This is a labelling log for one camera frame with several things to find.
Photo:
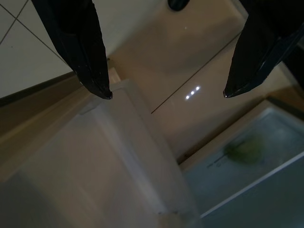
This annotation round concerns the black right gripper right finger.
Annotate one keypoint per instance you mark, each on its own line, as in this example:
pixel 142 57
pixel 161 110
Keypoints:
pixel 259 42

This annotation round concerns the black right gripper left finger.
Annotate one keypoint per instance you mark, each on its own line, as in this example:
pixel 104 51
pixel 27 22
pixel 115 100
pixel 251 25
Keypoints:
pixel 78 42

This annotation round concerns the steel fridge body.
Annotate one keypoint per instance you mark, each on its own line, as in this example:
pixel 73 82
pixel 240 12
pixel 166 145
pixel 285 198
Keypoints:
pixel 261 209

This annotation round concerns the black rounded robot foot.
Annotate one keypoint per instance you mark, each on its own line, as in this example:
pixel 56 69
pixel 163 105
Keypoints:
pixel 178 4

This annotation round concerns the clear crisper drawer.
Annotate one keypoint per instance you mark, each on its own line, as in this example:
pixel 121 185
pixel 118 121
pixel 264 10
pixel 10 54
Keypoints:
pixel 278 133

